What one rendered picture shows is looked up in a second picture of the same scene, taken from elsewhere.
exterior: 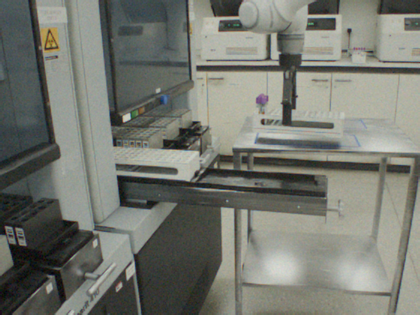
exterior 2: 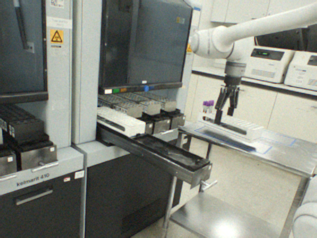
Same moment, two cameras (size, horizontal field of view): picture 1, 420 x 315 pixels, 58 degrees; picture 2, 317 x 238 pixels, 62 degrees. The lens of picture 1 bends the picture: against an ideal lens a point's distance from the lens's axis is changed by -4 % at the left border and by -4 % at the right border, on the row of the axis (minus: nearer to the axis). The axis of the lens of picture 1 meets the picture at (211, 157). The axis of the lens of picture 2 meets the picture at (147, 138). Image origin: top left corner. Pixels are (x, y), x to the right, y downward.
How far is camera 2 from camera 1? 45 cm
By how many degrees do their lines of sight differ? 23
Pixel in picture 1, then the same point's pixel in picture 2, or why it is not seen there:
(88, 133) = (77, 93)
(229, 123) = not seen: hidden behind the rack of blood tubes
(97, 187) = (77, 124)
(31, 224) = (20, 127)
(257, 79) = (268, 96)
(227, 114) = (240, 115)
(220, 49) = (247, 69)
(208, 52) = not seen: hidden behind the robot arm
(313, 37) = not seen: outside the picture
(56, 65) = (59, 51)
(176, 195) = (120, 143)
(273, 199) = (165, 162)
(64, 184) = (51, 115)
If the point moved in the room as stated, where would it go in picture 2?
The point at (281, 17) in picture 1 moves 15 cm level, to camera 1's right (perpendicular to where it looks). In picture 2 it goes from (215, 48) to (255, 53)
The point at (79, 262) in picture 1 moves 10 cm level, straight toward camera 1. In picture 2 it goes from (37, 154) to (22, 167)
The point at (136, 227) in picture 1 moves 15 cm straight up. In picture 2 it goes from (90, 152) to (92, 119)
